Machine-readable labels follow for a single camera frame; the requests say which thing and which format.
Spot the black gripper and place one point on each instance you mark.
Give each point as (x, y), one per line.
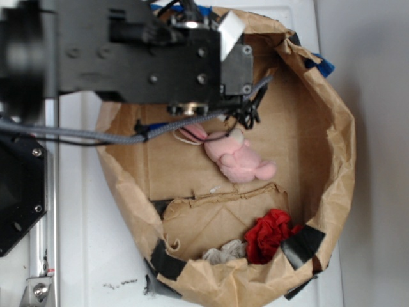
(123, 51)

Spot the pink plush bunny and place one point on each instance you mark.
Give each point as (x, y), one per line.
(232, 153)

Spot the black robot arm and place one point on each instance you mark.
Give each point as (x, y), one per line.
(28, 61)

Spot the brown paper bag bin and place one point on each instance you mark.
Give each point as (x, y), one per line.
(177, 204)

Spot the white crumpled cloth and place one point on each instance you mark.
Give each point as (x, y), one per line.
(233, 250)

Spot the red crumpled cloth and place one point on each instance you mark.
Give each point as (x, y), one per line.
(264, 239)

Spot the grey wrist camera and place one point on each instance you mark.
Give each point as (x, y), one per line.
(236, 56)

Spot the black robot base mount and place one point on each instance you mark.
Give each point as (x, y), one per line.
(22, 179)

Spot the aluminium frame rail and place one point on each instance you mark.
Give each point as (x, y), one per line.
(43, 284)

